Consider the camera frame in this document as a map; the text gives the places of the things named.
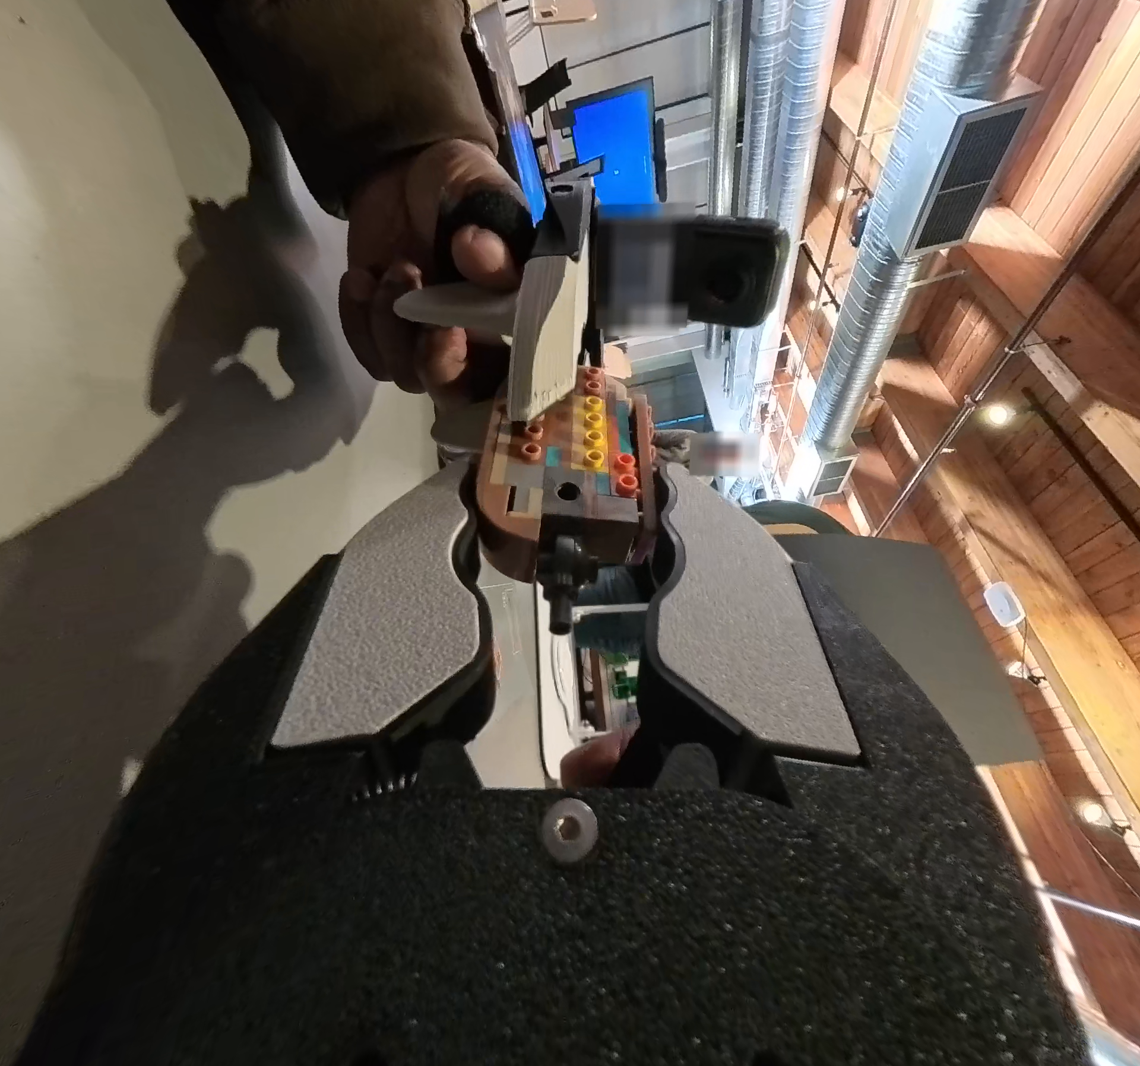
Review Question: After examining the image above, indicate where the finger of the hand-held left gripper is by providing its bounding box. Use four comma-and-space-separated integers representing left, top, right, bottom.
508, 251, 596, 424
429, 396, 500, 456

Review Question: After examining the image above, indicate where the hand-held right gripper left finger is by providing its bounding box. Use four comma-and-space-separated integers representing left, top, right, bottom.
269, 464, 498, 751

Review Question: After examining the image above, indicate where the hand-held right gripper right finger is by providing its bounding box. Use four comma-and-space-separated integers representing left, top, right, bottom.
640, 464, 867, 765

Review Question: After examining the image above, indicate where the toy brick model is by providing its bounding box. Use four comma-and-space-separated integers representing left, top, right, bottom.
474, 362, 668, 634

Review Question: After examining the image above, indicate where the person's left forearm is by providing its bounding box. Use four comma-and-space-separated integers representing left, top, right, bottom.
129, 0, 502, 221

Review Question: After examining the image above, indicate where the grey desk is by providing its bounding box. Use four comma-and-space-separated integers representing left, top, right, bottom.
0, 0, 572, 1066

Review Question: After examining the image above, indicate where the person's left hand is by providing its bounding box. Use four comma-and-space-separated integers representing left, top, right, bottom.
338, 139, 535, 396

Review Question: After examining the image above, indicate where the blue monitor screen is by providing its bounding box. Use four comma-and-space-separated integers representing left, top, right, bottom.
569, 75, 663, 212
502, 118, 549, 226

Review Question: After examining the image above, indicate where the black divider panel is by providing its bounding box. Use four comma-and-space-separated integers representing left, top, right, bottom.
749, 501, 1047, 768

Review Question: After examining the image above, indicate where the metal air vent box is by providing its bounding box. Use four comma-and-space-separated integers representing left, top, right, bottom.
900, 90, 1047, 262

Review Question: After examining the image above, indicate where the small wall air vent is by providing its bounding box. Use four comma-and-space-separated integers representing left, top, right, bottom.
806, 452, 863, 499

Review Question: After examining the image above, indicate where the silver ventilation duct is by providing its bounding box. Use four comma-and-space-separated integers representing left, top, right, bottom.
802, 0, 1081, 466
739, 0, 860, 226

